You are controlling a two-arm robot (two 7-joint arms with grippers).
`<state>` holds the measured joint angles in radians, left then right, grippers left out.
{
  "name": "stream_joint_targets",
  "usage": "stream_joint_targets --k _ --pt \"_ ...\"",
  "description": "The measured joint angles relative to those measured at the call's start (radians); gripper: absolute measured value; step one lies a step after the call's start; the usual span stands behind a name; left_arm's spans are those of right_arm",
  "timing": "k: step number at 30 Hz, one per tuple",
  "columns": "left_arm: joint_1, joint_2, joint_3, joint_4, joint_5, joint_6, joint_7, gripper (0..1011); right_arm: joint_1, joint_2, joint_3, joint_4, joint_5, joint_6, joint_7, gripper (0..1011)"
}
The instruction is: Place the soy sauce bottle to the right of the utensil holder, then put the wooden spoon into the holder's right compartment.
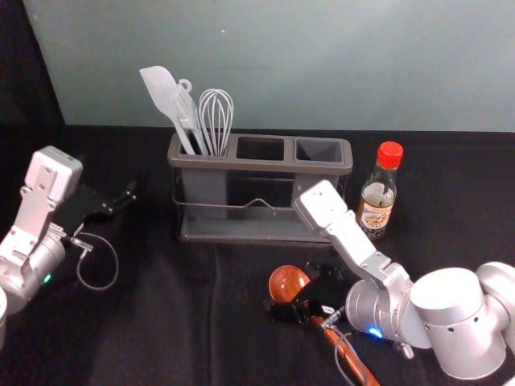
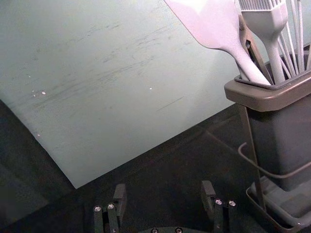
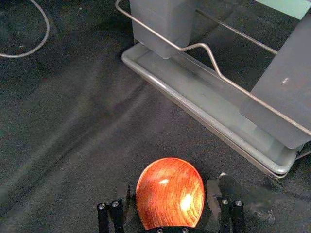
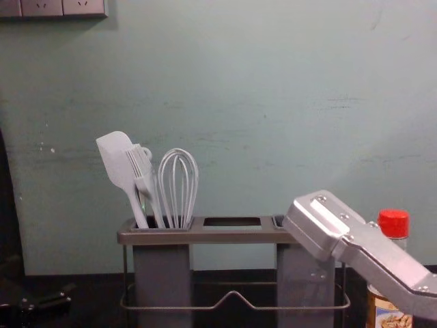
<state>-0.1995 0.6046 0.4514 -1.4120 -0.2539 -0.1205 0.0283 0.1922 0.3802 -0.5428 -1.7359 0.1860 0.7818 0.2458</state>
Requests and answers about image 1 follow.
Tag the brown wooden spoon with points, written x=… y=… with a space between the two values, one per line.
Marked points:
x=286 y=283

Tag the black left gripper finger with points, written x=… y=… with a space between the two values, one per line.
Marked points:
x=125 y=192
x=110 y=213

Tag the grey three-slot utensil holder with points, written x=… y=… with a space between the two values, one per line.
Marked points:
x=257 y=193

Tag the red-capped sauce bottle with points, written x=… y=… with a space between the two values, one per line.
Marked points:
x=378 y=201

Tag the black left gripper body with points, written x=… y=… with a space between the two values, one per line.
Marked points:
x=80 y=205

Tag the grey silicone spatula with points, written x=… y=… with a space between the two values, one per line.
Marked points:
x=159 y=90

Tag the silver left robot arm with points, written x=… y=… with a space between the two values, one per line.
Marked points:
x=38 y=209

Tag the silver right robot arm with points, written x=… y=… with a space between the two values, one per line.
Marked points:
x=442 y=309

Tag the black table cloth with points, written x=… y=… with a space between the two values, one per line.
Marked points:
x=181 y=321

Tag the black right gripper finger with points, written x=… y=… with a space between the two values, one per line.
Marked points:
x=287 y=311
x=326 y=270

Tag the black backdrop panel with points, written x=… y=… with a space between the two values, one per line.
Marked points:
x=20 y=60

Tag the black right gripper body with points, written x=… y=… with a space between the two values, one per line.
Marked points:
x=326 y=295

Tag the grey flat grater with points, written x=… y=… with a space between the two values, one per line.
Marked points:
x=186 y=112

